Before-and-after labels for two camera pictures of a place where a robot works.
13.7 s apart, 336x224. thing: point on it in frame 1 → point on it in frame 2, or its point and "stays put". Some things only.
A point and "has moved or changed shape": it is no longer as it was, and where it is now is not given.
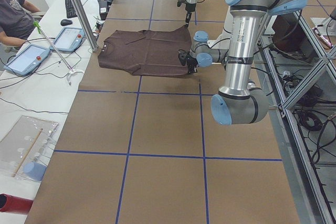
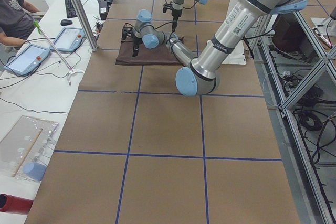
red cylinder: [12, 204] stays put
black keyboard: [70, 11] stays put
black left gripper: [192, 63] → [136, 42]
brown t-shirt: [148, 52] has moved or changed shape
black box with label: [103, 9] stays put
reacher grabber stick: [72, 70] stays put
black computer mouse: [65, 22] stays put
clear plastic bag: [25, 149] stays put
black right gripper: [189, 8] → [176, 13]
